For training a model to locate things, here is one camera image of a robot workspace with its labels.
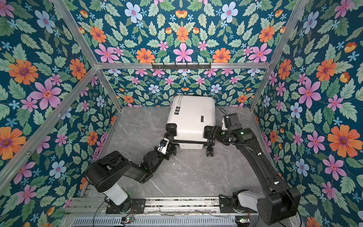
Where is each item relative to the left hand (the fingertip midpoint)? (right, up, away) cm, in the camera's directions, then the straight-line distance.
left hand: (171, 139), depth 86 cm
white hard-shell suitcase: (+12, +12, -1) cm, 17 cm away
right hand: (+25, +5, -9) cm, 27 cm away
